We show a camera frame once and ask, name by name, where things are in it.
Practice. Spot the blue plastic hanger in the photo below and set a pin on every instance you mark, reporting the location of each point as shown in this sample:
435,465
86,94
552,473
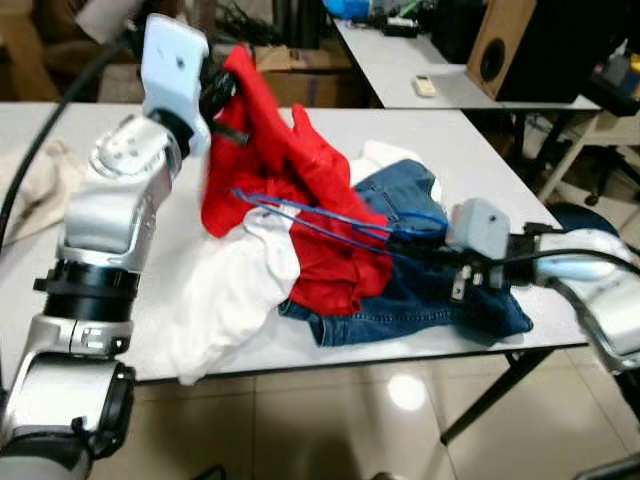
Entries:
246,196

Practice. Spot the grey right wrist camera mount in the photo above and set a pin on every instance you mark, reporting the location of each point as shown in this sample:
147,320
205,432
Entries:
480,228

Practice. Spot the wooden black speaker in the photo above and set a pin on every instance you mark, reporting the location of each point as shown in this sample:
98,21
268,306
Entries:
500,50

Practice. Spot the white remote control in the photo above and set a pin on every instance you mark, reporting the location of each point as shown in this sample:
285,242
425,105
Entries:
425,86

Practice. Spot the brown cardboard box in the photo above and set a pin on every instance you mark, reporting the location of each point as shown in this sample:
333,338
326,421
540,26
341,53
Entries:
320,85

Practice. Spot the red shirt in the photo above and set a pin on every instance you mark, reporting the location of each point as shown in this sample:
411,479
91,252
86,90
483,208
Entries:
280,160

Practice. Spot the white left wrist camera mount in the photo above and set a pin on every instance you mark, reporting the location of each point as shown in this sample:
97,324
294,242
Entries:
172,70

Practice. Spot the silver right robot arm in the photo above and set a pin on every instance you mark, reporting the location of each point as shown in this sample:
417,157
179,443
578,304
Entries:
610,320

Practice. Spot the black table leg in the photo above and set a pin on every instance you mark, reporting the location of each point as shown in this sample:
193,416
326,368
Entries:
500,394

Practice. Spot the beige cloth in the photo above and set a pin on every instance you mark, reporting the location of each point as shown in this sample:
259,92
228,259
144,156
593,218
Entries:
40,190

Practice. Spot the white shirt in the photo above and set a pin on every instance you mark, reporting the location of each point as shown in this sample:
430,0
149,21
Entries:
230,300

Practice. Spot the blue plastic box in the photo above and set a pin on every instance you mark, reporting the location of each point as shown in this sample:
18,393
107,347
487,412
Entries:
350,8

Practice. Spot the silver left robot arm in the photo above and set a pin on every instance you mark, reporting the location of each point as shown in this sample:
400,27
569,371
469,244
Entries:
110,200

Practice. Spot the dark blue round stool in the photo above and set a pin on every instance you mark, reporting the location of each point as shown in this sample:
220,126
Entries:
575,218

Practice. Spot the blue denim jeans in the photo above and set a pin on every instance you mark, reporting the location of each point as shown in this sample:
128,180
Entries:
420,310

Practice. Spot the black desk organizer tray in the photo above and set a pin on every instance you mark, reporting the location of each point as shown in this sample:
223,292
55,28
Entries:
610,85

